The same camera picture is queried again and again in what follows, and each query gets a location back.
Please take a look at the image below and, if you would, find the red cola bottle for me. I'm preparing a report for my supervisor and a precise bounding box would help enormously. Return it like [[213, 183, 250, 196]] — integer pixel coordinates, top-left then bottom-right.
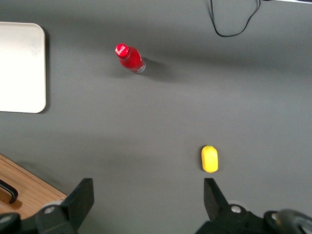
[[114, 43, 146, 75]]

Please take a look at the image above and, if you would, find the silver cylindrical gripper attachment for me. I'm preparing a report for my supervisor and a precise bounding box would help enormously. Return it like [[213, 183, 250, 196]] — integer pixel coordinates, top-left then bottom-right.
[[264, 208, 312, 234]]

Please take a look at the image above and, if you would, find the black lower drawer handle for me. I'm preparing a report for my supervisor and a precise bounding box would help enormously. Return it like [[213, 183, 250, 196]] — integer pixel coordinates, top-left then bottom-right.
[[0, 179, 19, 204]]

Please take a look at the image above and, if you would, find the wooden drawer cabinet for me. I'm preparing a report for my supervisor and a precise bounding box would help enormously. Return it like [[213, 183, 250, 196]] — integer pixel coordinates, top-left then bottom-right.
[[0, 153, 68, 221]]

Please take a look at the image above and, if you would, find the yellow lemon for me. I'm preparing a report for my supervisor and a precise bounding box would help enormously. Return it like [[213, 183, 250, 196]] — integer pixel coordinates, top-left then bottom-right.
[[201, 145, 219, 174]]

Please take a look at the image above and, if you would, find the thin black table cable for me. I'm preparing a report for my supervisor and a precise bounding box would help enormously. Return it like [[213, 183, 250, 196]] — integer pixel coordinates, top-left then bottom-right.
[[209, 0, 262, 38]]

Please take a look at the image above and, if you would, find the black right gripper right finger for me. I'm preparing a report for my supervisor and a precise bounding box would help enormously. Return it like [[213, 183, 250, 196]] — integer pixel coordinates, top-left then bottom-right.
[[195, 177, 266, 234]]

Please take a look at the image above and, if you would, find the white rectangular tray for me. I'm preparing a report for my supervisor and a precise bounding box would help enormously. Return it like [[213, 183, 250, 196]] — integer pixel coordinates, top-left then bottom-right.
[[0, 21, 47, 114]]

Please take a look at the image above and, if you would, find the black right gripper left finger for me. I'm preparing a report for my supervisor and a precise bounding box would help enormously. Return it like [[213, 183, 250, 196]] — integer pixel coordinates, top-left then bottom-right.
[[35, 177, 95, 234]]

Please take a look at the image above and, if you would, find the wooden lower drawer front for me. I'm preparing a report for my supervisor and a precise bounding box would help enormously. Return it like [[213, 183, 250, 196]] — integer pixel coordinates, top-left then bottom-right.
[[0, 159, 64, 220]]

